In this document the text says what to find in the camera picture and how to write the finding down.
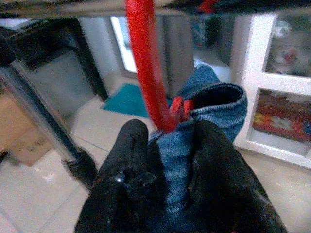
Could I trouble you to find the black chrome clothes rack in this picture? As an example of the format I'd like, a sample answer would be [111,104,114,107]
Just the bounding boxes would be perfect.
[0,0,195,189]

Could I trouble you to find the printed brown cardboard box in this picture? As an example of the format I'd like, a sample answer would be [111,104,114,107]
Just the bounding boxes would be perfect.
[0,89,53,168]

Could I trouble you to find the red patterned box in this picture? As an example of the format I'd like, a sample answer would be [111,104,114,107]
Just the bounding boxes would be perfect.
[252,94,311,143]

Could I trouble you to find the glass door white frame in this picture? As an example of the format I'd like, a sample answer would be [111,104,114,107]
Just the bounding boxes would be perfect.
[109,16,140,73]

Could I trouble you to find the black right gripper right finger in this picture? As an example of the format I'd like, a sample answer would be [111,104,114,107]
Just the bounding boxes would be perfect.
[187,120,287,233]

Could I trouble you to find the blue jeans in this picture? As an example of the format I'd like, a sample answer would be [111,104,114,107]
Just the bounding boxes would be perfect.
[148,64,248,233]

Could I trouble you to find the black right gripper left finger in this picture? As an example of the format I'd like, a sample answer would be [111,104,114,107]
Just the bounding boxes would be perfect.
[75,118,168,233]

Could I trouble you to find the white glass-door cabinet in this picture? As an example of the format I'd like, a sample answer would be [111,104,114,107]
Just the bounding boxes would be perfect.
[230,12,311,169]

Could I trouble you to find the bare red hanger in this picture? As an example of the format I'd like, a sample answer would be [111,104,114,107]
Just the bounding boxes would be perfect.
[125,0,216,134]

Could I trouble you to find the teal floor mat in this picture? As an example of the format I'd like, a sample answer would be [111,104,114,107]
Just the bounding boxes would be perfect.
[101,83,172,119]

